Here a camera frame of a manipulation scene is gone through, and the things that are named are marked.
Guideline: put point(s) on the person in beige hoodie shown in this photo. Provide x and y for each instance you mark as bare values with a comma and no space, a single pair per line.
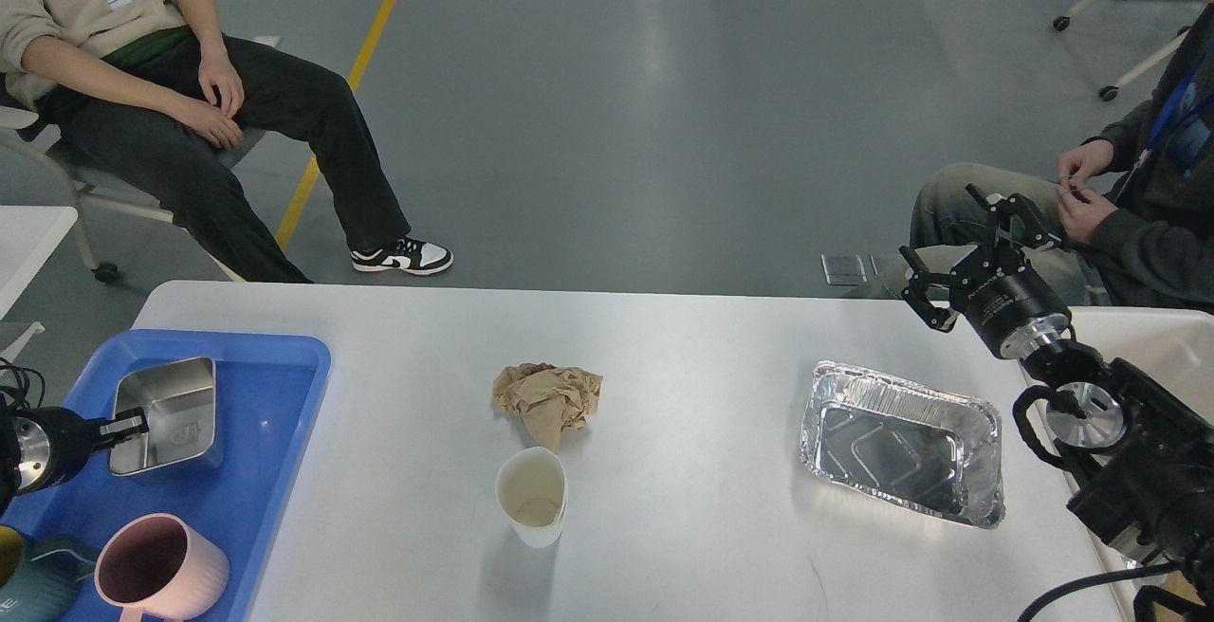
155,91

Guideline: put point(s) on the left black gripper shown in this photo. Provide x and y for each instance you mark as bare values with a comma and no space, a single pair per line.
55,443

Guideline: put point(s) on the stainless steel rectangular tray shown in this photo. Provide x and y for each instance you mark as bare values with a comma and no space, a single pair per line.
180,402

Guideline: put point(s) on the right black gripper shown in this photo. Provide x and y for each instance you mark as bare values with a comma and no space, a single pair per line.
1010,307

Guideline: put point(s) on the crumpled brown paper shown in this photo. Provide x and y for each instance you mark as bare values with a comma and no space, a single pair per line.
550,400

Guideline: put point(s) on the white plastic bin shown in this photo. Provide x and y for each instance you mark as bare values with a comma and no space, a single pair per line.
1157,347

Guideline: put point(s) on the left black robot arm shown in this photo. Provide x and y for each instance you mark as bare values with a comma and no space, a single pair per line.
10,453

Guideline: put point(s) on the blue plastic tray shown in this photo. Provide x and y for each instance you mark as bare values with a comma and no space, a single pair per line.
269,393

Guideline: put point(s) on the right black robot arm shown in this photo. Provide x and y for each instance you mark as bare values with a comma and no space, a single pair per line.
1141,459

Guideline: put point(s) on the teal mug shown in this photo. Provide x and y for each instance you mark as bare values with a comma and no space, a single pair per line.
41,579

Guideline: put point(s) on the white paper cup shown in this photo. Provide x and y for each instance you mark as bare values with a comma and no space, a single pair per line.
532,491

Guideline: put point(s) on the person in grey hoodie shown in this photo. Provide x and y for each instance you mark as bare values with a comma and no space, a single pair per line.
1133,205

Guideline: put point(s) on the pink mug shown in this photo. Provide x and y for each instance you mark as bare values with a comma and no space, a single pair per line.
157,565

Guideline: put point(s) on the aluminium foil tray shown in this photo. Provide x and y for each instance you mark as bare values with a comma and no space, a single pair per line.
935,453

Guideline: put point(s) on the white side table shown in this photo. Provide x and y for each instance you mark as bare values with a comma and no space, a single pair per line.
29,234

